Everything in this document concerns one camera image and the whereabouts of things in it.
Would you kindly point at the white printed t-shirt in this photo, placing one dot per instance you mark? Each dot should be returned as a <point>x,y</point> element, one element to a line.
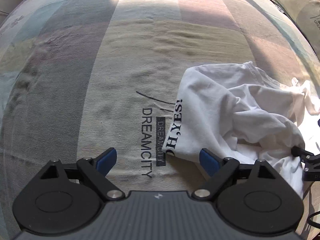
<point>212,110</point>

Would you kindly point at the large beige pillow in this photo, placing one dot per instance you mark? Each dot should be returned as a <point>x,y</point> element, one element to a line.
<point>300,0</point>

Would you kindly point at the bed with pastel sheet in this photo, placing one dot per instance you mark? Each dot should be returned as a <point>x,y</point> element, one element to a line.
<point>100,67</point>

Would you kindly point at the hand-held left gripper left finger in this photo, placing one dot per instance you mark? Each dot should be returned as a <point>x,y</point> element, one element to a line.
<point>106,160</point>

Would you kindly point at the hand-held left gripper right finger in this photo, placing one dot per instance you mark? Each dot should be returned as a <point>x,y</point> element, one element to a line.
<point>210,162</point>

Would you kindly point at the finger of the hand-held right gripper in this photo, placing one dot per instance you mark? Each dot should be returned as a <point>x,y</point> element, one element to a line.
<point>296,151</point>

